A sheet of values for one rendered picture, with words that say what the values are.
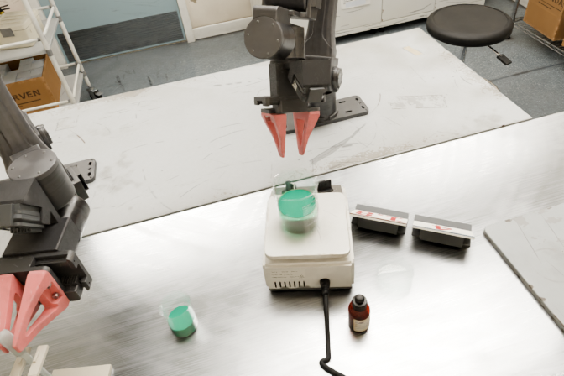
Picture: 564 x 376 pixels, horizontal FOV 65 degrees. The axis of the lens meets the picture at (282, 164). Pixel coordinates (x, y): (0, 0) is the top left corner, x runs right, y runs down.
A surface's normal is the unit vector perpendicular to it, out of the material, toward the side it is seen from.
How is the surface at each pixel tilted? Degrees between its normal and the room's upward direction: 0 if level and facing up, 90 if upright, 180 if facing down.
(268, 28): 61
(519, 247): 0
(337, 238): 0
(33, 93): 91
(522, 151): 0
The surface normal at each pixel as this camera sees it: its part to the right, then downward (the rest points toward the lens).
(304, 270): -0.04, 0.66
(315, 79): 0.37, 0.16
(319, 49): -0.34, 0.19
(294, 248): -0.10, -0.74
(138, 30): 0.26, 0.62
